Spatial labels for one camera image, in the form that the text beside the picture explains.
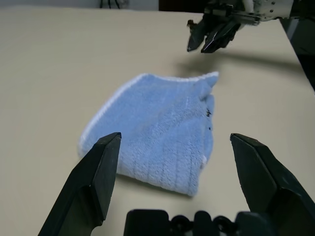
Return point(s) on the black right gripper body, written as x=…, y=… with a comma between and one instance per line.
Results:
x=226, y=12

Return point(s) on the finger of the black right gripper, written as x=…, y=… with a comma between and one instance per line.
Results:
x=219, y=39
x=195, y=37

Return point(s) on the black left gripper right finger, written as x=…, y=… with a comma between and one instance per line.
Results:
x=265, y=177

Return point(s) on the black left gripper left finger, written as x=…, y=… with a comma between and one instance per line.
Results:
x=83, y=184

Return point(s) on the light blue terry towel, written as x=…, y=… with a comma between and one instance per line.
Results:
x=157, y=127

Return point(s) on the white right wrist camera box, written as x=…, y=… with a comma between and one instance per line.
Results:
x=247, y=5

